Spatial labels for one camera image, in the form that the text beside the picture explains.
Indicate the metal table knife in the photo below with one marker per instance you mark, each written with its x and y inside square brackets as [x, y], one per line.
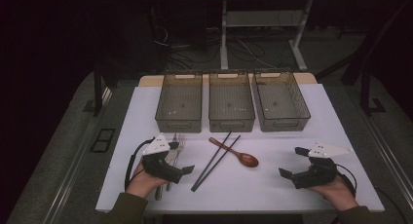
[158, 193]

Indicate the black chopstick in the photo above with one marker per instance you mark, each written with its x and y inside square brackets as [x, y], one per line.
[212, 159]
[217, 164]

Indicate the black metal stand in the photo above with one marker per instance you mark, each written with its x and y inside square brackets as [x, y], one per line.
[97, 87]
[365, 87]

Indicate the brown wooden spoon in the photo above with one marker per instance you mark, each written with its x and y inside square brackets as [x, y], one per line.
[246, 159]

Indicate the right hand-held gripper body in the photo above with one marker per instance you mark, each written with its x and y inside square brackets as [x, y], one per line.
[316, 175]

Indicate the person's right hand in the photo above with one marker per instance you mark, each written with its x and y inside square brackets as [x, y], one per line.
[339, 194]

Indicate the white metal desk frame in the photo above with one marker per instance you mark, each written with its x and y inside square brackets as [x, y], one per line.
[224, 39]

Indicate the metal fork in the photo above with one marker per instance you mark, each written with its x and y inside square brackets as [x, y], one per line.
[181, 142]

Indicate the translucent grey plastic bin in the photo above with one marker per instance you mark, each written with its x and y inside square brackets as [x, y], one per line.
[179, 104]
[231, 104]
[279, 102]

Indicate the person's left hand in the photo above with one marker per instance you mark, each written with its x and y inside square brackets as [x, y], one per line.
[141, 185]

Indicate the black rectangular floor frame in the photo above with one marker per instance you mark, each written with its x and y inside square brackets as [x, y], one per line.
[102, 140]

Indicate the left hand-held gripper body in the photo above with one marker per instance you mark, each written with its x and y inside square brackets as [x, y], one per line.
[159, 167]

